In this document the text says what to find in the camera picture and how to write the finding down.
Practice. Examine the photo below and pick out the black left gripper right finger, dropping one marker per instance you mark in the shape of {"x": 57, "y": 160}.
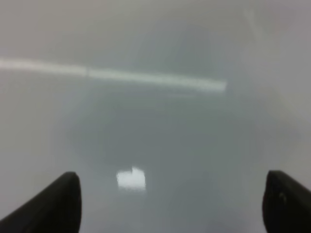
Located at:
{"x": 286, "y": 204}

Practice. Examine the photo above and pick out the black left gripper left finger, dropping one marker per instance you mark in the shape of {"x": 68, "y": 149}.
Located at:
{"x": 56, "y": 209}

